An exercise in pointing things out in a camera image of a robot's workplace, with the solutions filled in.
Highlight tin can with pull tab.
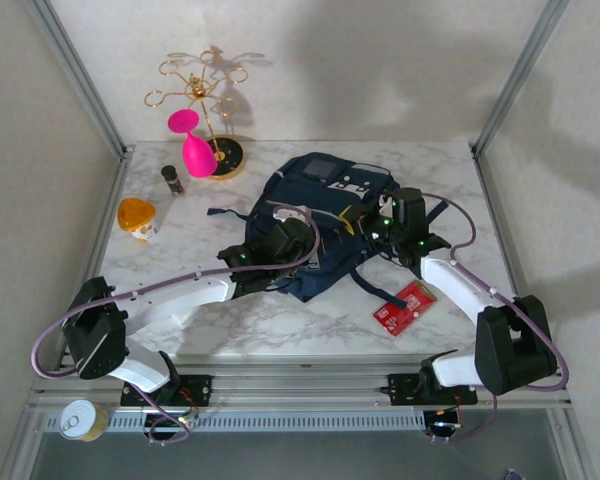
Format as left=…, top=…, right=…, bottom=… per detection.
left=58, top=399, right=110, bottom=443

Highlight aluminium frame post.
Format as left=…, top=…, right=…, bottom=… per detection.
left=22, top=0, right=136, bottom=159
left=471, top=0, right=574, bottom=156

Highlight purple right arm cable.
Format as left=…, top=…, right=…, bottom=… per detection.
left=419, top=192, right=571, bottom=445

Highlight navy blue backpack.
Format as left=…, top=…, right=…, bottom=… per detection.
left=207, top=152, right=451, bottom=307

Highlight aluminium side rail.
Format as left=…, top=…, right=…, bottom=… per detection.
left=472, top=147, right=546, bottom=369
left=54, top=149, right=134, bottom=371

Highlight cup with orange lid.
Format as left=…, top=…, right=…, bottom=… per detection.
left=117, top=197, right=160, bottom=243

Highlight pink plastic goblet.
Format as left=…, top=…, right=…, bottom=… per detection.
left=167, top=108, right=219, bottom=179

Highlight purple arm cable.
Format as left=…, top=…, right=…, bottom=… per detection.
left=419, top=192, right=571, bottom=445
left=29, top=203, right=322, bottom=447

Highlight red card case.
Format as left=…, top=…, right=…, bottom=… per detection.
left=372, top=279, right=439, bottom=339

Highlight grey slotted cable duct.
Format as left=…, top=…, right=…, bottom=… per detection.
left=39, top=409, right=427, bottom=434

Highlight gold wire glass rack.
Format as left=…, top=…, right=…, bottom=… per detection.
left=143, top=47, right=251, bottom=182

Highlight small dark spice bottle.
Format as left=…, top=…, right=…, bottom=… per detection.
left=160, top=164, right=187, bottom=198

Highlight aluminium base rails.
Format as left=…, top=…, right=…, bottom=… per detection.
left=24, top=352, right=574, bottom=414

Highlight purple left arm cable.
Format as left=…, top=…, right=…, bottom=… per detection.
left=29, top=203, right=322, bottom=447

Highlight small controller board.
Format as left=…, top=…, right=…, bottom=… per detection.
left=143, top=410, right=201, bottom=435
left=423, top=407, right=465, bottom=435

